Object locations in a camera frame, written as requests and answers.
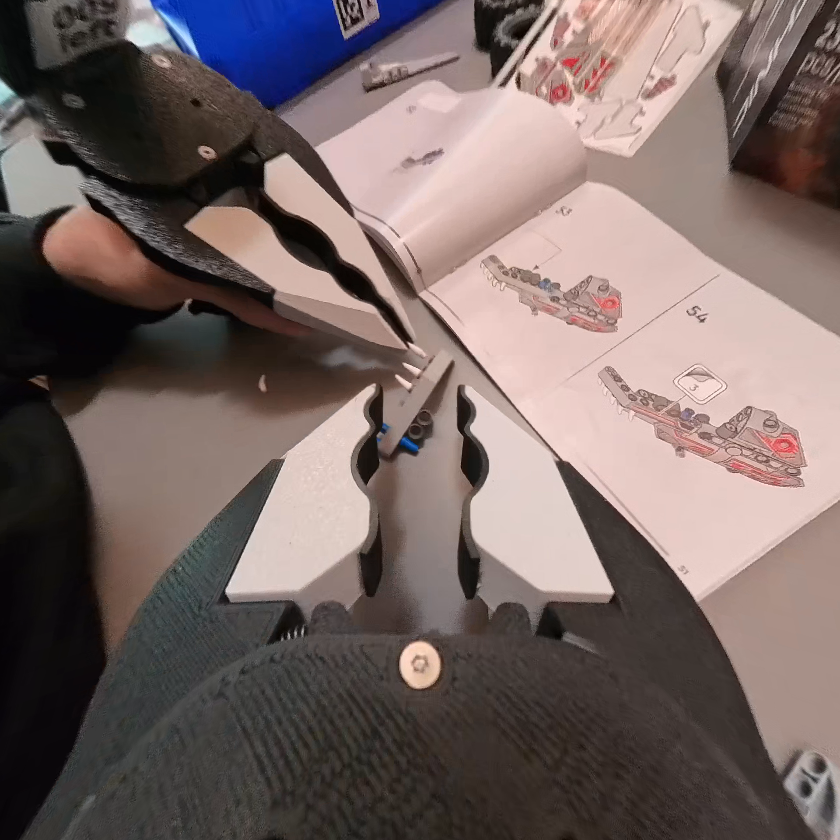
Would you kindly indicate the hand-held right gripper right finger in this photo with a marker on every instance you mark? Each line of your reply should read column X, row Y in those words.
column 525, row 525

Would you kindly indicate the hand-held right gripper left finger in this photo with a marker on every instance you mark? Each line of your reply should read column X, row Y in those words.
column 308, row 525

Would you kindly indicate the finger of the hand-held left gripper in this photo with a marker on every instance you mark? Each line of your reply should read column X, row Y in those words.
column 262, row 256
column 308, row 197

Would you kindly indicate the grey toy beam with pins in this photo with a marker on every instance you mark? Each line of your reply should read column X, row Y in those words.
column 426, row 394

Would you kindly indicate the person's left forearm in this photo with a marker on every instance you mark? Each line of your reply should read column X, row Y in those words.
column 26, row 308

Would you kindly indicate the person's left hand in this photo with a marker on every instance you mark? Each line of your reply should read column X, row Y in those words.
column 111, row 269

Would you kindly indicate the blue plastic bin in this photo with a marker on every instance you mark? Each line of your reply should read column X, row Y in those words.
column 262, row 39

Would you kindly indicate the long grey toy piece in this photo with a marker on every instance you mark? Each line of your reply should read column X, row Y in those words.
column 394, row 71

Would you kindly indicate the black toy tyre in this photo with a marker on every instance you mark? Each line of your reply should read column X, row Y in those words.
column 518, row 39

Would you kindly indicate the person's black clothed body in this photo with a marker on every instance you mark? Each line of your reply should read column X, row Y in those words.
column 39, row 558

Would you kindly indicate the toy instruction booklet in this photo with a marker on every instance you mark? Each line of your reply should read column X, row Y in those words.
column 656, row 262

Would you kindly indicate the toy sticker sheet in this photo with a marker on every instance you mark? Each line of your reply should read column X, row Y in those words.
column 656, row 79

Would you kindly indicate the grey toy panel assembly red stickers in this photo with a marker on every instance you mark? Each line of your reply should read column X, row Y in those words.
column 808, row 781

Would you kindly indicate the dark toy box red wheels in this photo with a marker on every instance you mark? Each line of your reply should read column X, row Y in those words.
column 787, row 131

